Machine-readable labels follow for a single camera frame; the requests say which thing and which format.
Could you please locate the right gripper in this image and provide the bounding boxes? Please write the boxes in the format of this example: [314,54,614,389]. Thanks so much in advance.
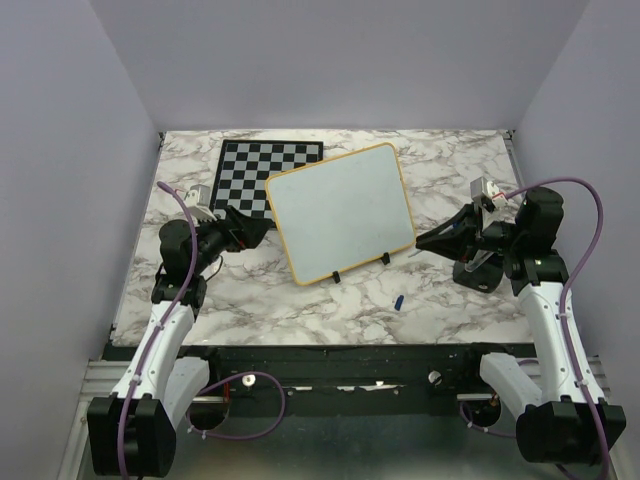
[417,201,526,263]

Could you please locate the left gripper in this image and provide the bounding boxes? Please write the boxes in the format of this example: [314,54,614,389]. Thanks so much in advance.
[191,204,273,274]

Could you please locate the blue whiteboard marker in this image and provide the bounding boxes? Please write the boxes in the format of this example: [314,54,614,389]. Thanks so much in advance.
[409,222,458,259]

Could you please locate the blue marker cap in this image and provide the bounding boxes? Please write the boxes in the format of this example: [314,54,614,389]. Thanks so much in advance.
[394,295,404,311]

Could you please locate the yellow framed whiteboard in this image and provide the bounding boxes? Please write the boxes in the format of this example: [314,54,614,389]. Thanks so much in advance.
[265,142,417,286]

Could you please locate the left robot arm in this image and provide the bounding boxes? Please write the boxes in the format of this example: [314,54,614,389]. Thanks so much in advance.
[87,206,274,478]

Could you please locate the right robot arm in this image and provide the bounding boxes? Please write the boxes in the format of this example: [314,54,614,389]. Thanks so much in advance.
[416,183,626,469]

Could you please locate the black eraser holder stand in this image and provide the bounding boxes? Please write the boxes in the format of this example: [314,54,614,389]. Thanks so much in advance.
[452,252,503,294]

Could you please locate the black white chessboard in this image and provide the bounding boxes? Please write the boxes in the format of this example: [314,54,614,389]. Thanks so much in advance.
[209,139,324,220]

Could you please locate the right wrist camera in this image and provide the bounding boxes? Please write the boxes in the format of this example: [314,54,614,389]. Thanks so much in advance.
[470,177,508,213]

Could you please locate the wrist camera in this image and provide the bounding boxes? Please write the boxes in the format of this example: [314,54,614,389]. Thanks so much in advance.
[470,177,508,213]
[184,184,216,222]

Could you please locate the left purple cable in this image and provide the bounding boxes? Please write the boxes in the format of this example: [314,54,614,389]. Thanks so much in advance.
[117,180,199,476]

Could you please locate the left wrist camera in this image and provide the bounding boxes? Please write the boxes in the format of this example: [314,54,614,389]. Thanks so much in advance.
[184,184,216,222]

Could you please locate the black wire board easel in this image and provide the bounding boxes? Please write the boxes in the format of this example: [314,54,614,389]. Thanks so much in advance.
[331,252,391,284]

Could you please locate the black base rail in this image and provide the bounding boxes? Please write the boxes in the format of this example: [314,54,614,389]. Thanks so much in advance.
[182,343,536,418]

